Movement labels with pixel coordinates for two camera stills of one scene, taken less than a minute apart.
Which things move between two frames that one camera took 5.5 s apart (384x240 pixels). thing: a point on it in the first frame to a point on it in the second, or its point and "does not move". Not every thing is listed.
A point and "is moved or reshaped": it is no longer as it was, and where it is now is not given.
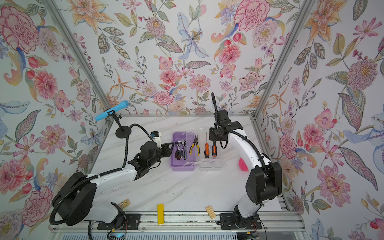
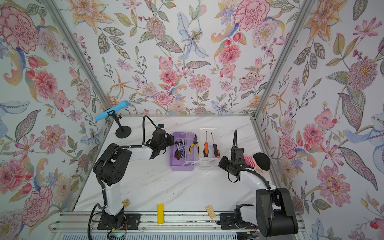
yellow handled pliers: (195, 142) does not move
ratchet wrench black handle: (176, 143) does not move
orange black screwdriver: (206, 152) does not move
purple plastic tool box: (192, 150) does not move
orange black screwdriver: (214, 149) is moved or reshaped
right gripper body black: (214, 134) to (227, 164)
